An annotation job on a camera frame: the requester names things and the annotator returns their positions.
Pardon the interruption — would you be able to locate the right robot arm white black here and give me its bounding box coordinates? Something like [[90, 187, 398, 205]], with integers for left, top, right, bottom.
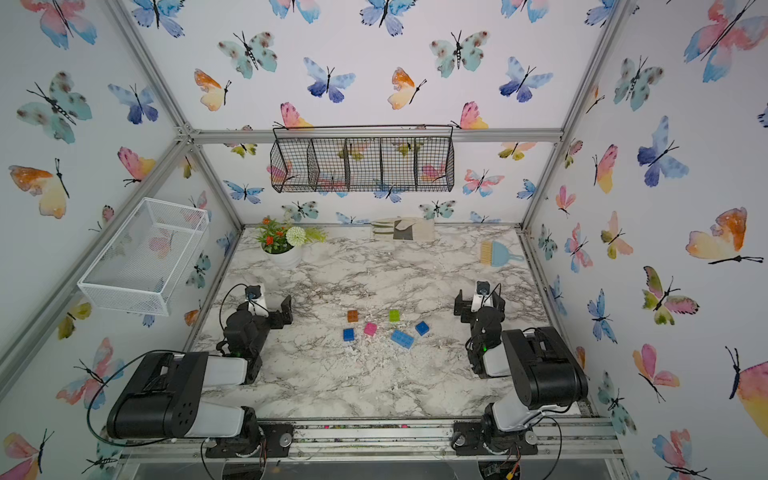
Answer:
[[453, 282, 589, 434]]

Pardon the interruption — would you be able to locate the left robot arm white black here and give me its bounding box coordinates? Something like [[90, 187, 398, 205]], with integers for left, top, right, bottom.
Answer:
[[106, 296, 293, 440]]

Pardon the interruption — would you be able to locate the potted plant white pot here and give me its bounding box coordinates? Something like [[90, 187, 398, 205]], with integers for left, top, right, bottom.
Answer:
[[256, 217, 327, 270]]

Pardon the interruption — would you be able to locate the black wire basket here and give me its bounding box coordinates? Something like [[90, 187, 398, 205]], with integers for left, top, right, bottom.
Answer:
[[268, 124, 455, 194]]

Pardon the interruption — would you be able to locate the work glove beige grey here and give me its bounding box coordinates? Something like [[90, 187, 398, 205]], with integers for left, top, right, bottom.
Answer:
[[371, 217, 435, 243]]

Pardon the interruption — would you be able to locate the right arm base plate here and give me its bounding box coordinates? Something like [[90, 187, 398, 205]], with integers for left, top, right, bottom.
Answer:
[[449, 421, 538, 457]]

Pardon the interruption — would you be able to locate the aluminium rail front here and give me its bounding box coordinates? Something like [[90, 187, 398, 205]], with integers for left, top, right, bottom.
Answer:
[[122, 416, 624, 464]]

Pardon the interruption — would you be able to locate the blue hand brush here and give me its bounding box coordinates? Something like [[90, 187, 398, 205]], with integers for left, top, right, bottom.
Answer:
[[479, 241, 526, 268]]

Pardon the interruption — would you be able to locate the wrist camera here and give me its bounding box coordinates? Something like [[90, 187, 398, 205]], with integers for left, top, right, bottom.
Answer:
[[245, 285, 269, 317], [471, 281, 496, 312]]

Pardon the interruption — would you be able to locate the long blue lego brick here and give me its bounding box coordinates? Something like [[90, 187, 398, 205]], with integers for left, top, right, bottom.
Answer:
[[390, 330, 415, 349]]

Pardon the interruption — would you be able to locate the white mesh basket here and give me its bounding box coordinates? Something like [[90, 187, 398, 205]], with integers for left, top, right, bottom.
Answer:
[[77, 197, 210, 316]]

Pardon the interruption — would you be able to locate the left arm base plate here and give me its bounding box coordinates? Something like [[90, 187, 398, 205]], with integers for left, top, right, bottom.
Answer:
[[203, 422, 295, 460]]

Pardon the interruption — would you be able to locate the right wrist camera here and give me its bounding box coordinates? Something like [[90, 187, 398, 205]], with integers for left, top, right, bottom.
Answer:
[[471, 281, 496, 312]]

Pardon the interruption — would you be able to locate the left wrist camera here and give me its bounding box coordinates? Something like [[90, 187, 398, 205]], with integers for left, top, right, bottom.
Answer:
[[245, 285, 269, 317]]

